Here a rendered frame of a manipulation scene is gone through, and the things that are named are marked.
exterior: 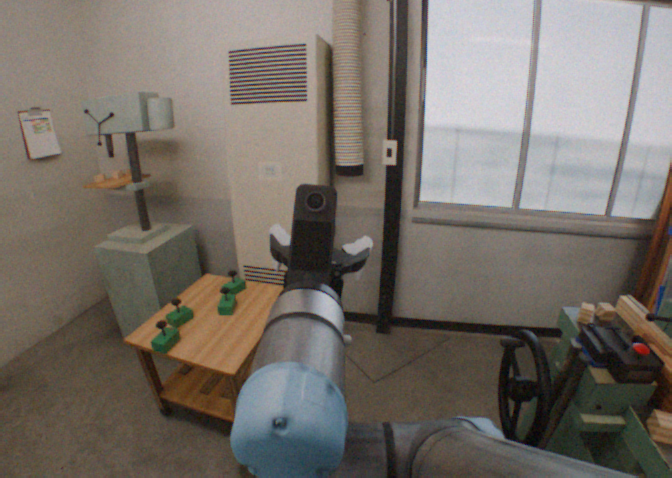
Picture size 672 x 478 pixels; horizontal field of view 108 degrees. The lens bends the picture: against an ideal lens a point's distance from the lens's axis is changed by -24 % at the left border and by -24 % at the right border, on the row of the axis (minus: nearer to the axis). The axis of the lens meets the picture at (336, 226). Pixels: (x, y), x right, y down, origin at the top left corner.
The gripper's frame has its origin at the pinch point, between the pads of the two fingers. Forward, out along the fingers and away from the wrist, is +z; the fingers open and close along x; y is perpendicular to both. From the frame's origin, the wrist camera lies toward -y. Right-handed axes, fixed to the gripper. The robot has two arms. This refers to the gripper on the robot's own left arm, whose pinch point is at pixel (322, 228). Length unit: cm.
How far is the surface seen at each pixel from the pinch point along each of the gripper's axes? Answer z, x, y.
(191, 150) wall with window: 160, -98, 17
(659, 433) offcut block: -19, 64, 23
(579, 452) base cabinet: -7, 70, 47
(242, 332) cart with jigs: 60, -30, 76
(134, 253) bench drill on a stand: 102, -108, 69
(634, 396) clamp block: -11, 65, 22
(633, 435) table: -16, 65, 28
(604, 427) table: -12, 61, 30
